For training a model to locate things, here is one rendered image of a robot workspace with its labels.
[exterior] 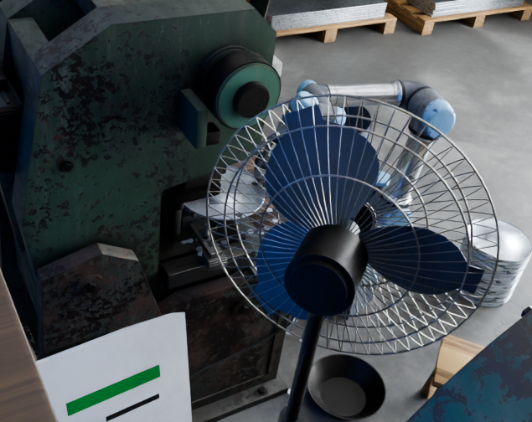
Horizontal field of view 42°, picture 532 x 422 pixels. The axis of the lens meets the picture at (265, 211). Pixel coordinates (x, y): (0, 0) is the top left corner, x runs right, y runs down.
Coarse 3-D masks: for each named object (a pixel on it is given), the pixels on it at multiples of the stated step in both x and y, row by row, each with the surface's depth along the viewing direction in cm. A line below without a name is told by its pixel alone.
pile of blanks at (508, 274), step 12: (480, 252) 300; (492, 264) 299; (504, 264) 298; (516, 264) 299; (504, 276) 303; (516, 276) 306; (480, 288) 309; (492, 288) 307; (504, 288) 309; (480, 300) 313; (492, 300) 313; (504, 300) 315
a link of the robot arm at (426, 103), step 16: (416, 96) 234; (432, 96) 231; (416, 112) 233; (432, 112) 227; (448, 112) 228; (416, 128) 234; (448, 128) 232; (416, 144) 237; (400, 160) 244; (416, 160) 241; (400, 176) 246; (416, 176) 246; (400, 192) 249; (384, 208) 253; (384, 224) 253; (400, 224) 256
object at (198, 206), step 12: (228, 168) 239; (228, 180) 233; (240, 180) 234; (252, 180) 235; (252, 192) 230; (264, 192) 230; (192, 204) 221; (204, 204) 222; (216, 204) 222; (228, 204) 223; (240, 204) 224; (252, 204) 225; (204, 216) 217; (216, 216) 218
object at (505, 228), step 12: (468, 228) 312; (480, 228) 313; (504, 228) 315; (516, 228) 316; (480, 240) 306; (492, 240) 306; (504, 240) 307; (516, 240) 309; (528, 240) 310; (492, 252) 300; (504, 252) 301; (516, 252) 302; (528, 252) 303
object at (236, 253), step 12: (228, 228) 226; (168, 240) 218; (168, 252) 214; (180, 252) 214; (192, 252) 216; (228, 252) 217; (240, 252) 218; (252, 252) 219; (168, 264) 210; (180, 264) 210; (192, 264) 211; (228, 264) 216; (240, 264) 219; (168, 276) 206; (180, 276) 209; (192, 276) 211; (204, 276) 214; (168, 288) 210
